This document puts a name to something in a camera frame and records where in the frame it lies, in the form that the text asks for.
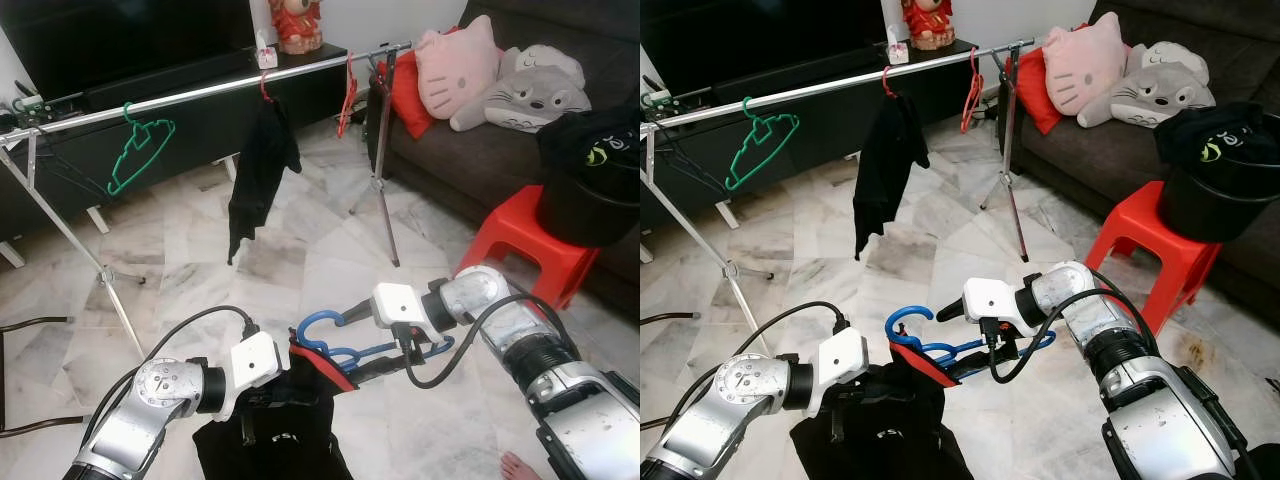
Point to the blue plastic hanger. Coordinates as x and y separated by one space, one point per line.
312 322
903 318

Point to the black shirt red trim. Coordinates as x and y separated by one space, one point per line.
270 450
880 450

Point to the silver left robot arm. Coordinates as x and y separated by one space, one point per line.
740 395
150 400

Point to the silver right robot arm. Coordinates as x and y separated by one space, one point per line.
560 400
1150 400

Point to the red plastic hanger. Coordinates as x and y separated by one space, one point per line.
972 95
347 100
265 88
888 82

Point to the green plastic hanger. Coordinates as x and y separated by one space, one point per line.
143 163
765 156

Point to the red plastic stool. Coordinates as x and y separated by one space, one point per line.
525 240
1150 240

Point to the plain black shirt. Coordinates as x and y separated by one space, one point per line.
262 170
888 165

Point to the person's bare foot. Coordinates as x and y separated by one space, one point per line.
520 465

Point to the dark grey sofa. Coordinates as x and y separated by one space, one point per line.
1090 150
470 150

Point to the black TV cabinet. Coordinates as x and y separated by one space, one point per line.
200 130
830 125

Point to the black plastic bucket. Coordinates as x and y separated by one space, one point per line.
1215 195
590 200

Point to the silver metal clothes rack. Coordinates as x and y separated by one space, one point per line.
820 88
200 92

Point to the pink cat face cushion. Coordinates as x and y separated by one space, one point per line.
1085 65
455 70

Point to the grey Totoro plush open eyes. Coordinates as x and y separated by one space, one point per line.
1155 95
525 100

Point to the small white container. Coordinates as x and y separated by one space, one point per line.
895 45
265 50

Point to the red figurine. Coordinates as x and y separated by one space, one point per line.
928 22
297 25

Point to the pale Totoro plush closed eyes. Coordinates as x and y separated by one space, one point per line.
545 60
1175 55

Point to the black television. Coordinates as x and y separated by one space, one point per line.
120 40
760 35

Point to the small white green device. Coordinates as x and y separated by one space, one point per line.
30 103
655 100

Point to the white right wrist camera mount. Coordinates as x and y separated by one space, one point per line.
990 300
400 305

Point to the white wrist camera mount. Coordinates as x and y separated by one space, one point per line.
400 305
255 365
990 300
845 358

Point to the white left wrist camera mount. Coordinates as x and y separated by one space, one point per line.
255 365
845 358

